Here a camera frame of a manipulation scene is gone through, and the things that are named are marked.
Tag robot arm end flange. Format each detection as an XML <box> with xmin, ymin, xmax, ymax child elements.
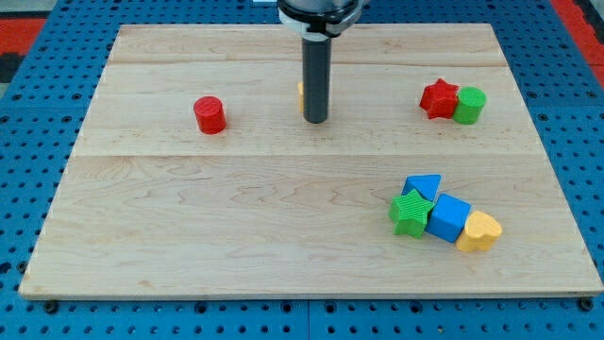
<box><xmin>277</xmin><ymin>0</ymin><xmax>366</xmax><ymax>42</ymax></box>

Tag green star block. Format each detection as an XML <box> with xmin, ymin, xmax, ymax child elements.
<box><xmin>388</xmin><ymin>189</ymin><xmax>434</xmax><ymax>239</ymax></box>

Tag red star block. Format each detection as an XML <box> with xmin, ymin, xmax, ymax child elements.
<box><xmin>419</xmin><ymin>78</ymin><xmax>460</xmax><ymax>119</ymax></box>

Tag yellow block behind rod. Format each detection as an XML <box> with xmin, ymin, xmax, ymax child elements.
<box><xmin>297</xmin><ymin>81</ymin><xmax>304</xmax><ymax>113</ymax></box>

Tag red cylinder block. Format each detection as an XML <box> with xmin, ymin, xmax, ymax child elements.
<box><xmin>193</xmin><ymin>96</ymin><xmax>227</xmax><ymax>134</ymax></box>

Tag wooden board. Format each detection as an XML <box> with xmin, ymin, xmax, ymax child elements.
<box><xmin>19</xmin><ymin>24</ymin><xmax>603</xmax><ymax>300</ymax></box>

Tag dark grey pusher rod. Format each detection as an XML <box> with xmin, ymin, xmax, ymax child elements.
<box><xmin>302</xmin><ymin>39</ymin><xmax>331</xmax><ymax>124</ymax></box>

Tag blue triangle block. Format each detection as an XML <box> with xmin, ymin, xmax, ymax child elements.
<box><xmin>401</xmin><ymin>174</ymin><xmax>442</xmax><ymax>201</ymax></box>

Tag blue cube block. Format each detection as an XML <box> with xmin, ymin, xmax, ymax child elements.
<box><xmin>426</xmin><ymin>194</ymin><xmax>471</xmax><ymax>243</ymax></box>

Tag green cylinder block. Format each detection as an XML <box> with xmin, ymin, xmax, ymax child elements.
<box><xmin>452</xmin><ymin>87</ymin><xmax>487</xmax><ymax>125</ymax></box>

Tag yellow heart block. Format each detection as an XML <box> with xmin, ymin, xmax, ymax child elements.
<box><xmin>455</xmin><ymin>211</ymin><xmax>503</xmax><ymax>252</ymax></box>

